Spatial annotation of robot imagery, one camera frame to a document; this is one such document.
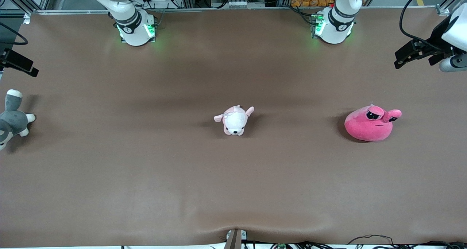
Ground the pink blob plush toy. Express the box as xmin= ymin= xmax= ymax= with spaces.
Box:
xmin=344 ymin=104 xmax=402 ymax=143

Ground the grey white husky plush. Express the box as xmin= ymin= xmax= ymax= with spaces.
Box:
xmin=0 ymin=89 xmax=36 ymax=151

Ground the pale pink dog plush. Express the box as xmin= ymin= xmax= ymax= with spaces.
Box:
xmin=213 ymin=105 xmax=255 ymax=136

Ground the brown table cloth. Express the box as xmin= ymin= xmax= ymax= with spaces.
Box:
xmin=0 ymin=7 xmax=467 ymax=248

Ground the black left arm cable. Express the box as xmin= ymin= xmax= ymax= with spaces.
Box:
xmin=399 ymin=0 xmax=444 ymax=52

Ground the black cable loop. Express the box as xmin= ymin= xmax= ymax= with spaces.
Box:
xmin=348 ymin=235 xmax=394 ymax=244

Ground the aluminium table edge rail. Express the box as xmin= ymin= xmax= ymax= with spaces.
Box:
xmin=31 ymin=5 xmax=438 ymax=15

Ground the black cable bundle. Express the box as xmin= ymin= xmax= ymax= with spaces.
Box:
xmin=252 ymin=241 xmax=467 ymax=249

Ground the camera mount post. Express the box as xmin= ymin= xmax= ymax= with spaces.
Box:
xmin=223 ymin=229 xmax=248 ymax=249

